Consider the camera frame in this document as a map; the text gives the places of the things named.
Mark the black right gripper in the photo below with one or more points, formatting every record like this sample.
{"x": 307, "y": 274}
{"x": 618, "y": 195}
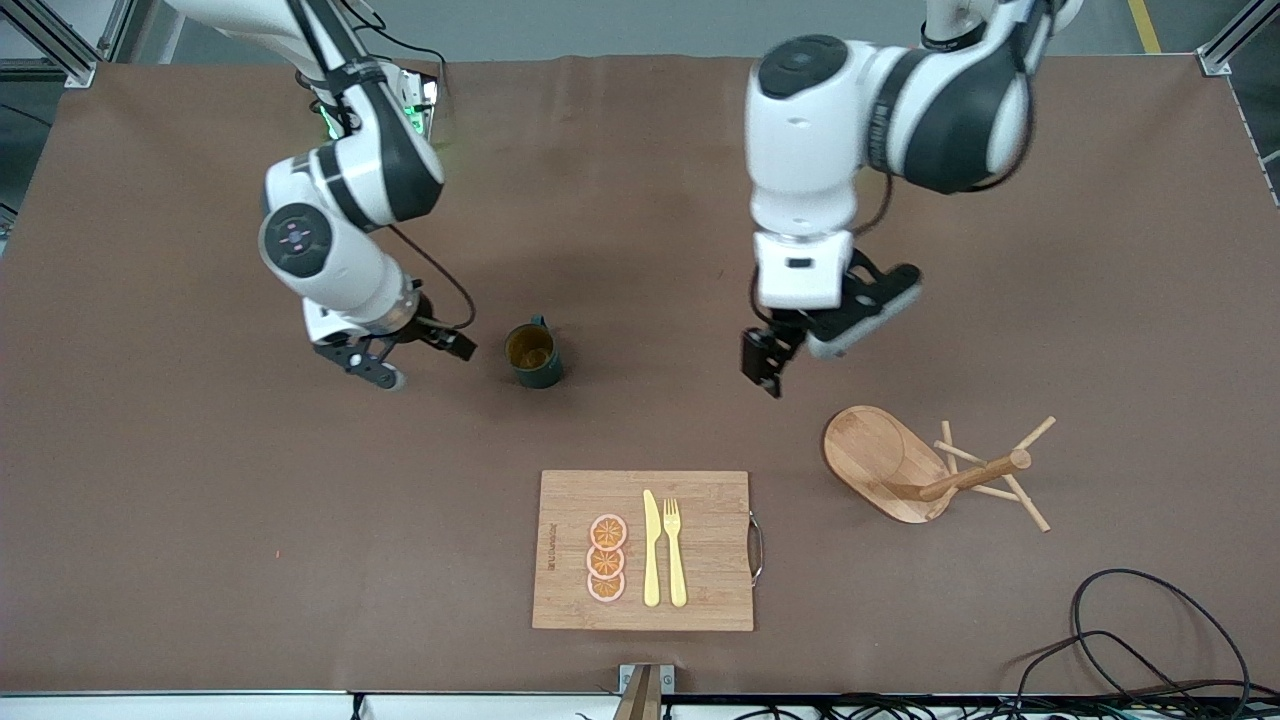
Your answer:
{"x": 428, "y": 329}

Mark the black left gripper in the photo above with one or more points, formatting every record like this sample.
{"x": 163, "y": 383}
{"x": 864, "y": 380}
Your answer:
{"x": 762, "y": 357}

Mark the dark green ribbed cup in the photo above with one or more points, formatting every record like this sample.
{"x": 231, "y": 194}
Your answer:
{"x": 535, "y": 355}

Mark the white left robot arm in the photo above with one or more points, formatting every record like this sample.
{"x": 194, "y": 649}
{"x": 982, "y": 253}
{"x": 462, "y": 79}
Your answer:
{"x": 810, "y": 150}

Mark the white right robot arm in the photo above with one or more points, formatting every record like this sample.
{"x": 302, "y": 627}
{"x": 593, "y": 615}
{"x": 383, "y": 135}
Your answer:
{"x": 340, "y": 260}

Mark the wooden mug tree stand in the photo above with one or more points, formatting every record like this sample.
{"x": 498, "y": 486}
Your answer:
{"x": 865, "y": 455}

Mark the wooden cutting board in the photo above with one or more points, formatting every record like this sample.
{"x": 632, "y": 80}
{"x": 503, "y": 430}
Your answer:
{"x": 700, "y": 550}

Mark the yellow plastic fork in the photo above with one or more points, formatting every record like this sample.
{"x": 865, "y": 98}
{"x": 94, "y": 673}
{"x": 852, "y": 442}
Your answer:
{"x": 675, "y": 560}

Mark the yellow plastic knife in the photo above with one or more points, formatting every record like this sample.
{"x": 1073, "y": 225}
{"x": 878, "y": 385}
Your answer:
{"x": 651, "y": 550}

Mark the orange slice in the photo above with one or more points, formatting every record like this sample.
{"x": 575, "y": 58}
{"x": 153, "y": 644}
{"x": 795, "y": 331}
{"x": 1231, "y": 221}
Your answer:
{"x": 608, "y": 531}

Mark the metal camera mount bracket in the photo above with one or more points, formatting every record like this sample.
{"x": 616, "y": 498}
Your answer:
{"x": 645, "y": 690}

